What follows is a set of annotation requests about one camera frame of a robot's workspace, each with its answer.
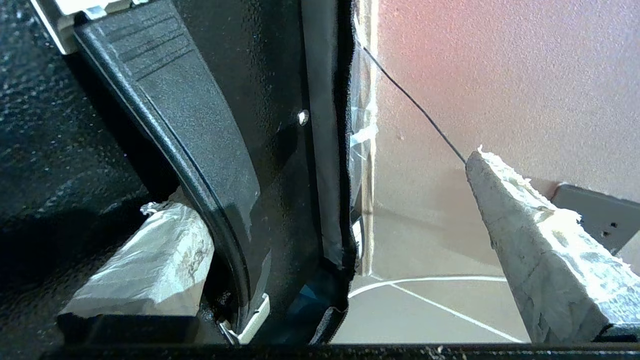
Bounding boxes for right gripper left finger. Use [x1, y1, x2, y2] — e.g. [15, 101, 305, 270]
[56, 187, 216, 344]

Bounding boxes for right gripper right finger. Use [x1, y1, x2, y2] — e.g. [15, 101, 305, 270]
[465, 145, 640, 345]

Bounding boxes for grey metal bracket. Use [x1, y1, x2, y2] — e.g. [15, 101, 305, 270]
[550, 183, 640, 256]

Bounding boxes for white cable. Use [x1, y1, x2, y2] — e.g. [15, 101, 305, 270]
[348, 275, 509, 299]

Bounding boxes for thin black wire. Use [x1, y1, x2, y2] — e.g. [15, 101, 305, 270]
[361, 46, 468, 165]

